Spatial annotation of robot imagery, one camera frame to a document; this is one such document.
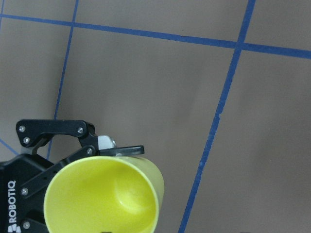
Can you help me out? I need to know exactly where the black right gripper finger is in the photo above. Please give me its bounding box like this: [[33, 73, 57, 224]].
[[16, 119, 144, 199]]

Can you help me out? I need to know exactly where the yellow plastic cup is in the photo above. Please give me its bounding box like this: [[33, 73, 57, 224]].
[[44, 156, 164, 233]]

